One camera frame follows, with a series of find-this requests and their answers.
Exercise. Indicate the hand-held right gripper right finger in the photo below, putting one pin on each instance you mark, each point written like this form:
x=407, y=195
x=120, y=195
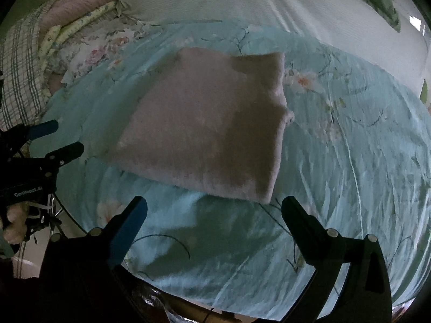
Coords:
x=296, y=218

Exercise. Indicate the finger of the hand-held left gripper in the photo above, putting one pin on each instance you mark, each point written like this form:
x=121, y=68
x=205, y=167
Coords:
x=43, y=128
x=69, y=151

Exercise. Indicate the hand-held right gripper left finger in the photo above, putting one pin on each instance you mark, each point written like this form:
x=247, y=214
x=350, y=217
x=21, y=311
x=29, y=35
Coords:
x=129, y=228

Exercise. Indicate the pink sweatshirt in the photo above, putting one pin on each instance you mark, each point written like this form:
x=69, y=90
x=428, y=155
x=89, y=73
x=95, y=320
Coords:
x=208, y=124

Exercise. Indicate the person's left hand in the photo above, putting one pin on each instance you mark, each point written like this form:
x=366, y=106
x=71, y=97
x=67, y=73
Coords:
x=15, y=228

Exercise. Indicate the plaid bed sheet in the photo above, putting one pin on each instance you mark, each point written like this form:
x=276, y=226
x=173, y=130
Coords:
x=20, y=74

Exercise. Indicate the teal floral blanket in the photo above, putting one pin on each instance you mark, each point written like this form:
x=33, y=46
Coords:
x=336, y=175

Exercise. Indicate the white floral quilt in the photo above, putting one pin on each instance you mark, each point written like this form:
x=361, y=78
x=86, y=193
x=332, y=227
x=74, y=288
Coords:
x=94, y=53

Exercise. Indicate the yellow floral cloth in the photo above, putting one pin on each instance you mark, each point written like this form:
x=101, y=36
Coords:
x=77, y=23

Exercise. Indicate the pink quilted blanket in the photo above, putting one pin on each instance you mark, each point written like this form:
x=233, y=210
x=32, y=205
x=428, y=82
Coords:
x=84, y=0

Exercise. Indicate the white striped pillow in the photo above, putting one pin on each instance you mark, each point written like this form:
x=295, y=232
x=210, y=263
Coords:
x=235, y=0

